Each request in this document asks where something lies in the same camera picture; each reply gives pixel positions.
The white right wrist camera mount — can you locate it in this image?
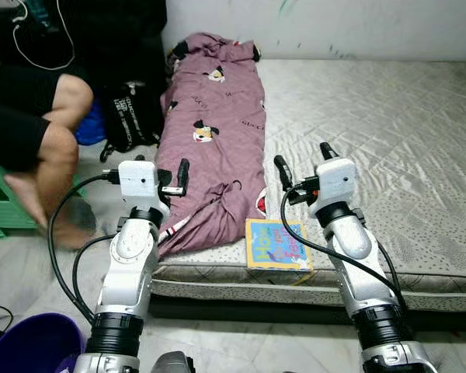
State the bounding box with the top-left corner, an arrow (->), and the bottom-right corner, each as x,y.
309,158 -> 358,214

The colourful children's book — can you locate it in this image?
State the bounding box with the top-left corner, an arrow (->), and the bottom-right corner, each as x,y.
245,218 -> 313,273

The black backpack with white lettering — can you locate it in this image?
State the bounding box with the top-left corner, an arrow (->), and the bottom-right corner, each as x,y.
99,76 -> 165,162

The person in black clothes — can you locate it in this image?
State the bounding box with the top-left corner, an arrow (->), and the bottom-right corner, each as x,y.
0,35 -> 94,249

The white striped fabric strap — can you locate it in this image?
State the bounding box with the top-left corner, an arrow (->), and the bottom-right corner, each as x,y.
157,218 -> 195,243

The purple cartoon print blanket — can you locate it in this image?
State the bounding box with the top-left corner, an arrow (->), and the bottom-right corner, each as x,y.
154,33 -> 269,257

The green plastic stool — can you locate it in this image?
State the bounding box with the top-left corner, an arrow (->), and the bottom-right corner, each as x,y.
0,159 -> 86,238

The silver left robot leg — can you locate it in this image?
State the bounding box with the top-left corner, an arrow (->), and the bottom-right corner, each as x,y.
151,351 -> 196,373

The grey quilted mattress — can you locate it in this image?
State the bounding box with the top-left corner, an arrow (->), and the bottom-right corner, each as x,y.
151,58 -> 466,312

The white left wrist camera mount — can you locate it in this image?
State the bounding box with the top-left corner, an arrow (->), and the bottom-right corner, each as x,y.
118,159 -> 172,211

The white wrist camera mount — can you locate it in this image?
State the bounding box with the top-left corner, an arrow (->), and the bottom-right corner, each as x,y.
118,159 -> 172,211
309,158 -> 358,214

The thin white cable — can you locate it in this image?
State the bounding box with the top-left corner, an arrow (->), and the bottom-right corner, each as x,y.
12,0 -> 77,72

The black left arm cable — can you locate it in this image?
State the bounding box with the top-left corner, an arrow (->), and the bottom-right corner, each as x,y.
47,173 -> 123,323

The purple plastic bucket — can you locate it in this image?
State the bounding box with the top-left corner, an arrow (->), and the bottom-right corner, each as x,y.
0,312 -> 86,373

